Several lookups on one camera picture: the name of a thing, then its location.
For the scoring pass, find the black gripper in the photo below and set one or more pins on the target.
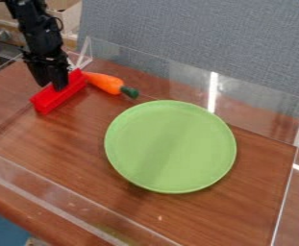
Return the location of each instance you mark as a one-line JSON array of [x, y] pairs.
[[42, 52]]

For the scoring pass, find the red plastic block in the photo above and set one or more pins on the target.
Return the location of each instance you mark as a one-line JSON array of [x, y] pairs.
[[48, 99]]

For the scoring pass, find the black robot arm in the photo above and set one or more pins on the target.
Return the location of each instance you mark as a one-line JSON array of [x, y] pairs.
[[29, 13]]

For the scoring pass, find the orange toy carrot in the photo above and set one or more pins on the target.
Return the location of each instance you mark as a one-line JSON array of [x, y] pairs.
[[111, 84]]

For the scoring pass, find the cardboard box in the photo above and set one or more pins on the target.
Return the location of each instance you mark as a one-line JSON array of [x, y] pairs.
[[66, 10]]

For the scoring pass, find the green round plate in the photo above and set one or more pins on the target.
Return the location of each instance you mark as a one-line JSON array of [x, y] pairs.
[[169, 147]]

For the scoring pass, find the clear acrylic corner bracket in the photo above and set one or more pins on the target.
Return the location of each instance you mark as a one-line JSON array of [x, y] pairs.
[[80, 59]]

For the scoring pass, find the clear acrylic enclosure wall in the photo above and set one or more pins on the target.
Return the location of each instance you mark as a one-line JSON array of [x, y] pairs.
[[61, 192]]

